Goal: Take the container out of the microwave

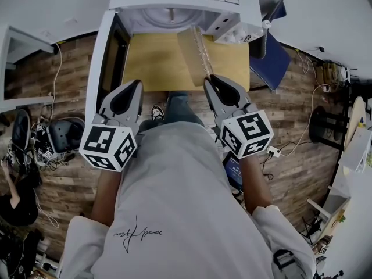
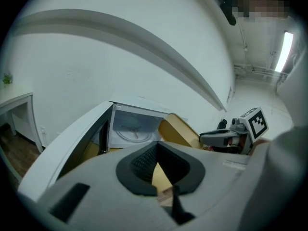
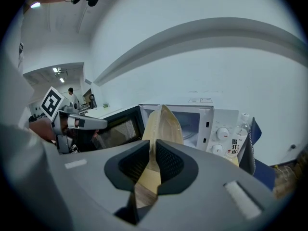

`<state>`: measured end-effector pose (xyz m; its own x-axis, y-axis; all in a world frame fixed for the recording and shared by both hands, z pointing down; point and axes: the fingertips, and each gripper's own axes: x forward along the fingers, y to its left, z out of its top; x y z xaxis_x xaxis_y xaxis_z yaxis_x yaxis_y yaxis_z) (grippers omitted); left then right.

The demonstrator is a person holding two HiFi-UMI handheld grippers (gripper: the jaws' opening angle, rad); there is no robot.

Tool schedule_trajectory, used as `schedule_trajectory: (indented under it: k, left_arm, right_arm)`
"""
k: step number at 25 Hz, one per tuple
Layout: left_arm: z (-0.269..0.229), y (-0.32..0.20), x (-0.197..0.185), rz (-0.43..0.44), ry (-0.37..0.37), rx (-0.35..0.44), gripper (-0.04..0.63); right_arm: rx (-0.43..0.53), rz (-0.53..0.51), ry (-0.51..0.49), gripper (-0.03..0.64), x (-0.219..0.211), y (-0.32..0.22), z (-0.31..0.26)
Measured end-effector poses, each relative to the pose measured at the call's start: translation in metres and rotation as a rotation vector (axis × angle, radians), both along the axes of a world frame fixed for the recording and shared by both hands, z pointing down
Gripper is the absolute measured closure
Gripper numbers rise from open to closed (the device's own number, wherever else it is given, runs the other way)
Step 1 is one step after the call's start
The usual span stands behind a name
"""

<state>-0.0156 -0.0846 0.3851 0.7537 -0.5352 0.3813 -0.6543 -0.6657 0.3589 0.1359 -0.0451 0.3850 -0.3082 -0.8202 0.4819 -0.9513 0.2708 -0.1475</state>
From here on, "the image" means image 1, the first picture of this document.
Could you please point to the person's white shirt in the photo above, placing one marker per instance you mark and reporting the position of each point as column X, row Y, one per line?
column 180, row 199

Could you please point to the person's left forearm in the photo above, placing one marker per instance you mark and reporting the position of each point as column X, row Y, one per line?
column 106, row 196

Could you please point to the white power strip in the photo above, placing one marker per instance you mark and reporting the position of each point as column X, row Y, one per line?
column 274, row 151

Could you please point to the white shelf with plant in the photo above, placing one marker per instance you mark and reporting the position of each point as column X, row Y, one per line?
column 334, row 211

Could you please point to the white table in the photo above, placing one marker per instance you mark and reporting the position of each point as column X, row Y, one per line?
column 17, row 68

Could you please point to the white router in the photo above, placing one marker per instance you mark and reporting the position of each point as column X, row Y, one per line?
column 345, row 75

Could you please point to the person's blue jeans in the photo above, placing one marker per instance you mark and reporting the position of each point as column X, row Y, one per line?
column 180, row 106

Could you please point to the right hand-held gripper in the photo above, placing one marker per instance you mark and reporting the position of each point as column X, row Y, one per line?
column 247, row 132

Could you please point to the white cabinet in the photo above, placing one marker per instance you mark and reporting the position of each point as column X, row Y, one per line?
column 357, row 150

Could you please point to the white charger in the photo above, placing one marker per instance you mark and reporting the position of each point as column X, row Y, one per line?
column 327, row 88

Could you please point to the blue chair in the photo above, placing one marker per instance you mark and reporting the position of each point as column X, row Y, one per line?
column 268, row 60

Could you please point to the small white round plug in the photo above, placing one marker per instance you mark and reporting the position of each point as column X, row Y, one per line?
column 266, row 24

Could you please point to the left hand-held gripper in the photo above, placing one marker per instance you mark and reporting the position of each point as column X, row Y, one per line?
column 107, row 147

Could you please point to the person's shoe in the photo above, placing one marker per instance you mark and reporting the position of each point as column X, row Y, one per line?
column 157, row 113

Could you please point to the black tablet with blue screen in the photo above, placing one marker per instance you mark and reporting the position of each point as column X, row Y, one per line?
column 232, row 173

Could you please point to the round light wooden table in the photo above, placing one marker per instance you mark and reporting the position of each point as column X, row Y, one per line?
column 327, row 129

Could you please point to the person's right forearm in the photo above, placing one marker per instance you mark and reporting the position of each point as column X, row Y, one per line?
column 254, row 182

